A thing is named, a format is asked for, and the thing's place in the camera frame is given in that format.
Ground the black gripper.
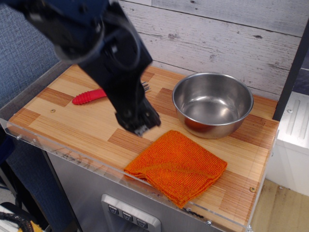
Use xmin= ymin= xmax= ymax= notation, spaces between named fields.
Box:
xmin=79 ymin=61 xmax=161 ymax=137

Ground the orange knitted cloth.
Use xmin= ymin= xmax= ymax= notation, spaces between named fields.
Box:
xmin=124 ymin=130 xmax=227 ymax=208

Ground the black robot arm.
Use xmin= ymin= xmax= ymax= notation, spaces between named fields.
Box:
xmin=4 ymin=0 xmax=161 ymax=136

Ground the stainless steel bowl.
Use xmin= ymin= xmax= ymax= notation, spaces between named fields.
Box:
xmin=172 ymin=72 xmax=254 ymax=139

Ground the stainless steel cabinet front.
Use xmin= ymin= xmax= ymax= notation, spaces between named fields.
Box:
xmin=47 ymin=152 xmax=217 ymax=232

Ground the silver button control panel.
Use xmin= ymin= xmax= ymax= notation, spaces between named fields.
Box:
xmin=101 ymin=194 xmax=161 ymax=232

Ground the clear acrylic front guard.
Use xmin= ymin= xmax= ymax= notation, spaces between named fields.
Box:
xmin=0 ymin=117 xmax=254 ymax=232

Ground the white side counter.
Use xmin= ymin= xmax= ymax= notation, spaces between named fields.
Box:
xmin=266 ymin=92 xmax=309 ymax=196

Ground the red handled metal fork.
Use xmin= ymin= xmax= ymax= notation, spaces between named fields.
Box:
xmin=72 ymin=81 xmax=150 ymax=107

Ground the dark grey right post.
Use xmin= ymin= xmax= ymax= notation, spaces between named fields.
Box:
xmin=272 ymin=22 xmax=309 ymax=121

